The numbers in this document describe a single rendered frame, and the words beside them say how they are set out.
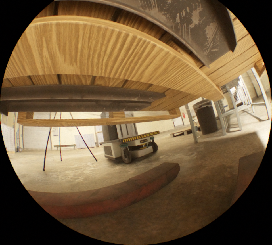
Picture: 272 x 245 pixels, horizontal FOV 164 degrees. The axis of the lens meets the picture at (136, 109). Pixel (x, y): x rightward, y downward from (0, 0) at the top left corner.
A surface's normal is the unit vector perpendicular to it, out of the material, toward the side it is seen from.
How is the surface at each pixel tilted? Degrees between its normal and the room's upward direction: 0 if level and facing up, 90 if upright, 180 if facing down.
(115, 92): 90
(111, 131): 90
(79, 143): 90
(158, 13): 178
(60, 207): 90
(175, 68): 178
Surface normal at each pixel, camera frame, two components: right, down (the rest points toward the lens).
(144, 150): 0.58, -0.35
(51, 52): 0.18, 0.94
